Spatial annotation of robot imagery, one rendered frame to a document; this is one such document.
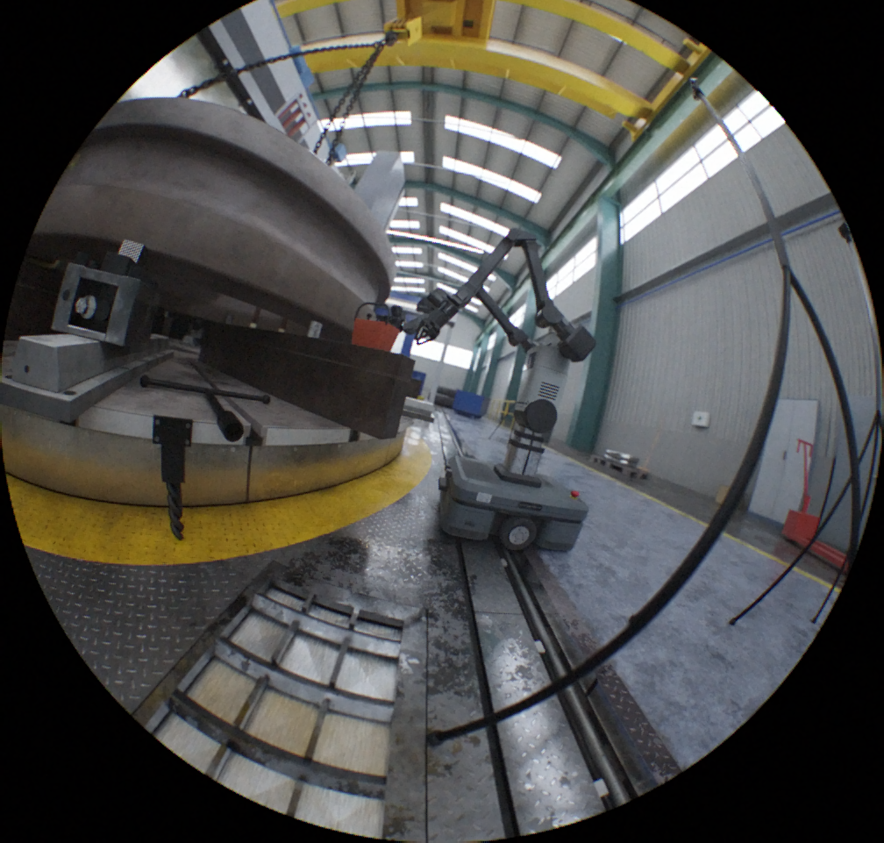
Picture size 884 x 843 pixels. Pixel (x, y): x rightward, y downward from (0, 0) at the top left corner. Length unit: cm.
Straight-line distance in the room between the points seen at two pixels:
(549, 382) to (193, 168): 214
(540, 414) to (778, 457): 487
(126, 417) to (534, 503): 143
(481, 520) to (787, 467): 508
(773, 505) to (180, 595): 587
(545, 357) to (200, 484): 143
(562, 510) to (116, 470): 162
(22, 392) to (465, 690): 114
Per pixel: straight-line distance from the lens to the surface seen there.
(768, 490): 556
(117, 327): 110
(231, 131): 181
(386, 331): 125
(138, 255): 135
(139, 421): 93
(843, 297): 671
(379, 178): 723
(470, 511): 110
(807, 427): 551
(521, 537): 121
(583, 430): 985
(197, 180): 179
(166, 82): 472
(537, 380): 123
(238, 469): 105
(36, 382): 88
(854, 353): 630
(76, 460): 108
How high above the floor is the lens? 56
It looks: 1 degrees down
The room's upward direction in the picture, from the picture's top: 15 degrees clockwise
